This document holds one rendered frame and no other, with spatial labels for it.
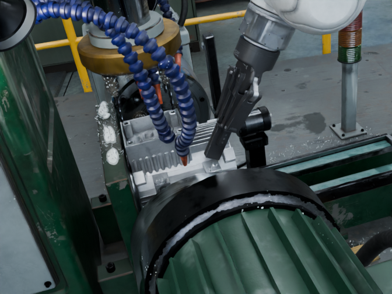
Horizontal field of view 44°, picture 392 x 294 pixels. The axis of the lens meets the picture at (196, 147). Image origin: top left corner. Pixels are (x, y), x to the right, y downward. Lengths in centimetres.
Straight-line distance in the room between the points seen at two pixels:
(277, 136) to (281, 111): 15
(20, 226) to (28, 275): 11
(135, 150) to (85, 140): 77
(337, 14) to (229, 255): 37
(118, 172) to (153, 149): 10
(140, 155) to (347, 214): 50
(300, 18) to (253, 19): 20
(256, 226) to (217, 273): 5
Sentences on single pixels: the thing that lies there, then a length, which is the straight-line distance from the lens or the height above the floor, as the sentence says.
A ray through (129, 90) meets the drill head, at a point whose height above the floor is 113.
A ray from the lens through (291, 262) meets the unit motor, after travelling 36.
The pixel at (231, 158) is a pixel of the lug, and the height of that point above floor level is 108.
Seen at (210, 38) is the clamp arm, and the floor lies 125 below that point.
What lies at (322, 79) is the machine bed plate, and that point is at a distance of 181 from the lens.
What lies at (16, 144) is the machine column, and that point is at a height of 127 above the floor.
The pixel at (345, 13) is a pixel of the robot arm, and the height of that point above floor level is 140.
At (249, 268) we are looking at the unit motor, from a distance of 35.
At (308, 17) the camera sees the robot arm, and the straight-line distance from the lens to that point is 63.
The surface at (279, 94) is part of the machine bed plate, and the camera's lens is 173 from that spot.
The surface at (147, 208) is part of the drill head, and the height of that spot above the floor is 114.
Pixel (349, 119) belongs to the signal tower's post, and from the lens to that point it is 148.
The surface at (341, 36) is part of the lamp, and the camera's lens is 136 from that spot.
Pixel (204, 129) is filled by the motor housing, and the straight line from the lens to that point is 98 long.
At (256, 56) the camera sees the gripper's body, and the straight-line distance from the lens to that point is 84.
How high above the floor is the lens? 161
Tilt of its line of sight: 33 degrees down
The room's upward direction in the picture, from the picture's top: 10 degrees counter-clockwise
